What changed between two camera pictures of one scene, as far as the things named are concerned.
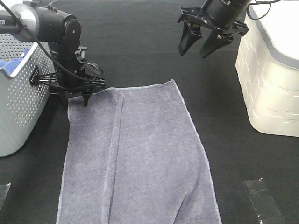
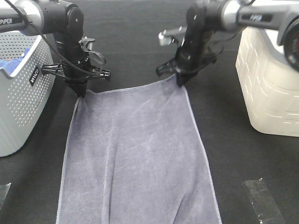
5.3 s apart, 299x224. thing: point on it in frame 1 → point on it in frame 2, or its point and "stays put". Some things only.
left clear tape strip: [3, 190] stays put
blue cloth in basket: [10, 65] stays put
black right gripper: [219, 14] → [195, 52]
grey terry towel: [131, 157] stays put
